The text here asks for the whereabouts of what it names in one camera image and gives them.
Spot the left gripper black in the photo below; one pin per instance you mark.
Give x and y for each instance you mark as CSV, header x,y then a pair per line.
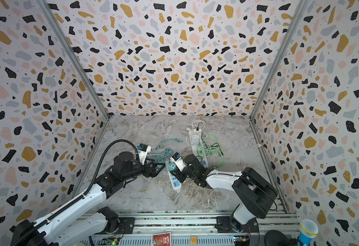
x,y
153,173

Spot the teal charger plug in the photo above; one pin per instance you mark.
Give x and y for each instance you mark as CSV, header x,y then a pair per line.
x,y
171,167

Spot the large colourful power strip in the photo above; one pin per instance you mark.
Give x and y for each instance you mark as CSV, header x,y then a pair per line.
x,y
198,150

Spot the small white blue power strip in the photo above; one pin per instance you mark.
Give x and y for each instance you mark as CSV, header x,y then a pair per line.
x,y
176,185

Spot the white rectangular charger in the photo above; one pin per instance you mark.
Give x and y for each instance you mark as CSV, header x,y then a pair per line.
x,y
195,139

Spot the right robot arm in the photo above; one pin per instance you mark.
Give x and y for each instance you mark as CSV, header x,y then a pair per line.
x,y
256,194

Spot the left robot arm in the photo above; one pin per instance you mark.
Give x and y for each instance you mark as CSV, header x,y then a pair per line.
x,y
59,228

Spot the red snack packet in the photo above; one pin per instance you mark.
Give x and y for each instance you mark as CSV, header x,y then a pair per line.
x,y
162,239

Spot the small yellow tag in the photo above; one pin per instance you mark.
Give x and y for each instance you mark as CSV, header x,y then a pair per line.
x,y
193,240

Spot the black round object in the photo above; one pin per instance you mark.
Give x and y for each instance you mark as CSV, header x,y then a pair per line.
x,y
275,238

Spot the blue toy microphone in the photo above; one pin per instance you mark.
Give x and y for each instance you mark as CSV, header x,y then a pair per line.
x,y
308,231

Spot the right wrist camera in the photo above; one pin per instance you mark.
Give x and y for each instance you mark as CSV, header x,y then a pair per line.
x,y
178,161

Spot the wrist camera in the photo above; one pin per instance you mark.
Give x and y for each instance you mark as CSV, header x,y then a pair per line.
x,y
143,151
178,161

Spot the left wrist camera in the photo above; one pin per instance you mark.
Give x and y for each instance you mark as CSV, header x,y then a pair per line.
x,y
143,151

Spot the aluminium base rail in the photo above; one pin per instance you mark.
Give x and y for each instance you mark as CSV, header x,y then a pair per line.
x,y
137,228

